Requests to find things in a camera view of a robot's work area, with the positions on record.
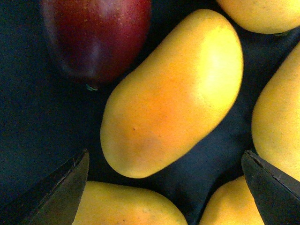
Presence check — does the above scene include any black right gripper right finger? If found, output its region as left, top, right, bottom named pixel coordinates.
left=241, top=150, right=300, bottom=225

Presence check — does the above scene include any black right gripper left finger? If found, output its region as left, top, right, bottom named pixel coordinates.
left=0, top=149, right=90, bottom=225

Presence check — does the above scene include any yellow orange mango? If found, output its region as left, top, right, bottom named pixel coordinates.
left=100, top=9, right=243, bottom=178

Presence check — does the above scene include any dark red mango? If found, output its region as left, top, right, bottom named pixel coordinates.
left=39, top=0, right=151, bottom=90

